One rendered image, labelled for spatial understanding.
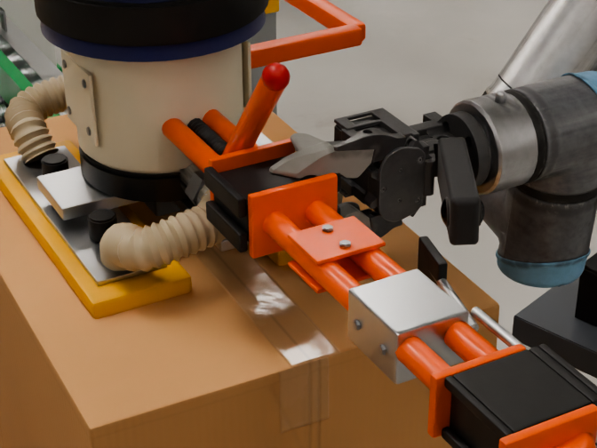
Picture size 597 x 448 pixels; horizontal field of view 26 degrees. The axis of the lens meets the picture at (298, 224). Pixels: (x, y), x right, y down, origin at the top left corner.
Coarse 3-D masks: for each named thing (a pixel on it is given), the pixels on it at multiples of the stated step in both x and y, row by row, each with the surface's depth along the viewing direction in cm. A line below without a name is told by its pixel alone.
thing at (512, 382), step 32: (512, 352) 87; (448, 384) 84; (480, 384) 84; (512, 384) 84; (544, 384) 84; (448, 416) 86; (480, 416) 82; (512, 416) 81; (544, 416) 81; (576, 416) 81
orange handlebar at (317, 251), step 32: (288, 0) 156; (320, 0) 151; (320, 32) 142; (352, 32) 143; (256, 64) 139; (224, 128) 121; (192, 160) 118; (288, 224) 105; (320, 224) 107; (352, 224) 104; (320, 256) 100; (352, 256) 103; (384, 256) 101; (320, 288) 101; (416, 352) 90; (480, 352) 90
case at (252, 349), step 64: (0, 128) 154; (64, 128) 154; (0, 192) 140; (0, 256) 128; (192, 256) 128; (0, 320) 131; (64, 320) 118; (128, 320) 118; (192, 320) 118; (256, 320) 118; (320, 320) 118; (0, 384) 141; (64, 384) 110; (128, 384) 110; (192, 384) 110; (256, 384) 110; (320, 384) 114; (384, 384) 118
